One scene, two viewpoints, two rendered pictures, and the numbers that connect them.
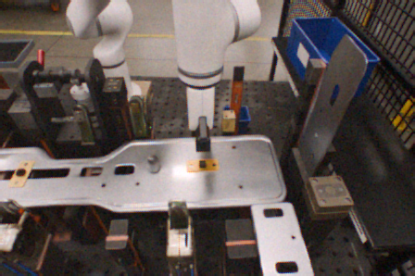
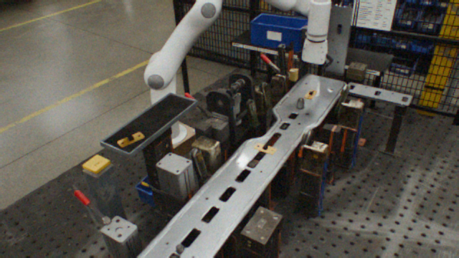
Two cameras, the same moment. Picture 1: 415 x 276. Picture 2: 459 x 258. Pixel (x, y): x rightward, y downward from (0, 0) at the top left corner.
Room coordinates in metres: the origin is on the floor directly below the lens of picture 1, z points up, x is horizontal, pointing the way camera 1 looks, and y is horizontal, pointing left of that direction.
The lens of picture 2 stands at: (-0.15, 1.44, 1.89)
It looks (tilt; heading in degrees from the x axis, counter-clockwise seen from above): 35 degrees down; 307
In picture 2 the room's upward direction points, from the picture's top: 3 degrees counter-clockwise
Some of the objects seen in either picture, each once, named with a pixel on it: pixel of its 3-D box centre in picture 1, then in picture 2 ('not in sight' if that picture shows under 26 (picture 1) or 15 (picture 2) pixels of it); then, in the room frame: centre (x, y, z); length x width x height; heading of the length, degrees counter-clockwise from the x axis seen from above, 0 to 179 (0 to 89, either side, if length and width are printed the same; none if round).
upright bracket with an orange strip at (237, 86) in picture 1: (232, 135); (288, 87); (0.60, -0.08, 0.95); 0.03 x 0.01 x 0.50; 93
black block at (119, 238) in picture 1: (132, 257); (328, 154); (0.26, 0.19, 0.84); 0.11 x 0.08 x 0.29; 3
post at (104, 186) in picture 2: not in sight; (113, 215); (0.72, 0.99, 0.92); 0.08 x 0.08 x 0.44; 3
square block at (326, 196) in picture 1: (308, 227); (352, 97); (0.33, -0.27, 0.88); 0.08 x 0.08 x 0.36; 3
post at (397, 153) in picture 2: not in sight; (396, 127); (0.07, -0.16, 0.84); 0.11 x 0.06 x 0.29; 3
